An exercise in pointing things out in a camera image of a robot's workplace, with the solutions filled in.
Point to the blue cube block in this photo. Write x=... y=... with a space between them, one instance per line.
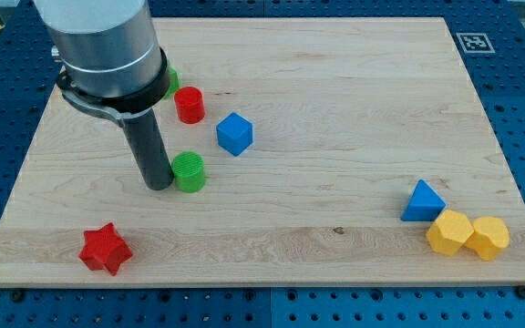
x=234 y=134

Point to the fiducial marker tag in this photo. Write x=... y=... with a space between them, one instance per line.
x=475 y=43

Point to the green block behind arm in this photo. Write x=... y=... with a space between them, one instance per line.
x=174 y=83

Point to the yellow hexagon block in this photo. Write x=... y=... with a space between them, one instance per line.
x=449 y=232

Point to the red cylinder block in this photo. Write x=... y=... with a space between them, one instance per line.
x=189 y=105

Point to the blue triangle block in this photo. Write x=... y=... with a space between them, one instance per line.
x=424 y=204

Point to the green cylinder block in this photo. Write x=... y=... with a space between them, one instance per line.
x=189 y=172

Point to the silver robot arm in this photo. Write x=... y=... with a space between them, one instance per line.
x=114 y=67

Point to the wooden board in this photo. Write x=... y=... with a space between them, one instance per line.
x=348 y=114

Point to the yellow rounded block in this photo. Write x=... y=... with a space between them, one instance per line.
x=490 y=237

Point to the red star block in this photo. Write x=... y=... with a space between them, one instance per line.
x=104 y=249

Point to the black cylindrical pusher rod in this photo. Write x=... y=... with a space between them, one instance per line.
x=146 y=143

